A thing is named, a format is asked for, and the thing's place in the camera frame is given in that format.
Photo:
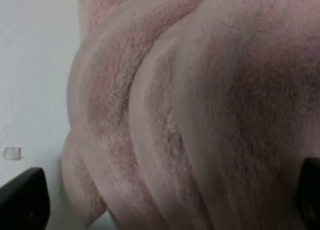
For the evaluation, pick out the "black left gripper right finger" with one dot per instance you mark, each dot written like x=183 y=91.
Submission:
x=308 y=193

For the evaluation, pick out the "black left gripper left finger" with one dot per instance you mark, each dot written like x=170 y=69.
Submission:
x=25 y=201

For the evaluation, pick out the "pink terry towel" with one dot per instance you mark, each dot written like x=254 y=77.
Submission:
x=193 y=114

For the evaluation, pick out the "clear tape square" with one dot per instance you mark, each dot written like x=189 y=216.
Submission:
x=12 y=154

